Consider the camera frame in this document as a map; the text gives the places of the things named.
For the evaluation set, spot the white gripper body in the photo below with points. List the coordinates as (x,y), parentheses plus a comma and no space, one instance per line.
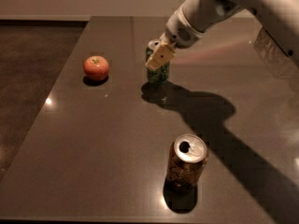
(181,32)

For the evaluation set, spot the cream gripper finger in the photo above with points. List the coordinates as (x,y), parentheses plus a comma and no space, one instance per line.
(162,53)

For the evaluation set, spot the green soda can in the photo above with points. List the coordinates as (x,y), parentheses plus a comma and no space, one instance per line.
(161,75)

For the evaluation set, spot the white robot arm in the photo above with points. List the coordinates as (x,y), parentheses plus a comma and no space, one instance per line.
(279,18)

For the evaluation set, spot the orange soda can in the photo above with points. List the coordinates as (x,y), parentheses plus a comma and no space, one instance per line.
(187,160)

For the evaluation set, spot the red apple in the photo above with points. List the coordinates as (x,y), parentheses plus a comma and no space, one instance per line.
(96,68)

